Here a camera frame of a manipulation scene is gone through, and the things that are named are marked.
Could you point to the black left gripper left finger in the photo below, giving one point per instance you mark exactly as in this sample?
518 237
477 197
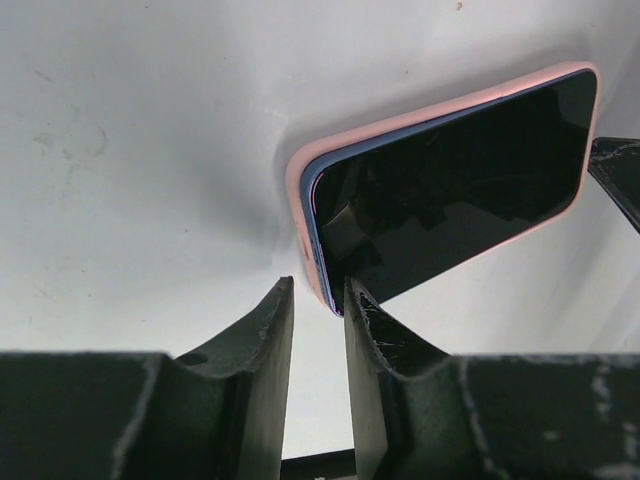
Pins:
215 412

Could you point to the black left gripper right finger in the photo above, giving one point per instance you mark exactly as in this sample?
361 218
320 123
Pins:
421 413

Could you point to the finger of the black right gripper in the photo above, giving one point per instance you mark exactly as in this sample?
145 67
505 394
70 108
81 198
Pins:
615 165

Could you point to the blue smartphone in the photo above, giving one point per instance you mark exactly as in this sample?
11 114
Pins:
450 190

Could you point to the pink phone case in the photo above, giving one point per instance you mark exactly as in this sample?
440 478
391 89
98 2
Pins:
400 120

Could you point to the black table front rail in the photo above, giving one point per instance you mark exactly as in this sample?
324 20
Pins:
330 465

